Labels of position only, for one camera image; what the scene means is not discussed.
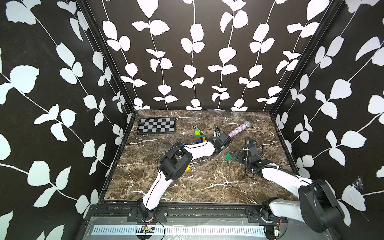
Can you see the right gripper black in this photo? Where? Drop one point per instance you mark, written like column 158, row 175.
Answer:
column 241, row 154

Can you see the small dark green lego brick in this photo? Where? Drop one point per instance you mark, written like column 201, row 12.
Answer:
column 228, row 157

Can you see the dark green long lego brick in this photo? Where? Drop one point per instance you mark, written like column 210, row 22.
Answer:
column 199, row 136

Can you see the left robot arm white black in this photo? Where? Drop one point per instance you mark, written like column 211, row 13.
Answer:
column 174, row 163

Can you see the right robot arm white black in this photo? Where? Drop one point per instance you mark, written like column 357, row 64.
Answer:
column 316, row 206

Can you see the purple glitter microphone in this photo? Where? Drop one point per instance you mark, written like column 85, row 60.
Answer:
column 239, row 129

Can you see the black white checkerboard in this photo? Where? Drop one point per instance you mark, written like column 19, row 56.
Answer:
column 151, row 126

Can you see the white perforated strip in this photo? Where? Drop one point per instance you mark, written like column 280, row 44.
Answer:
column 130, row 230

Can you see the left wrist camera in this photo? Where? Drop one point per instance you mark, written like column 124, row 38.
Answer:
column 217, row 132

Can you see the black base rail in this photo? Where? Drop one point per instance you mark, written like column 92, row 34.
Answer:
column 167, row 210

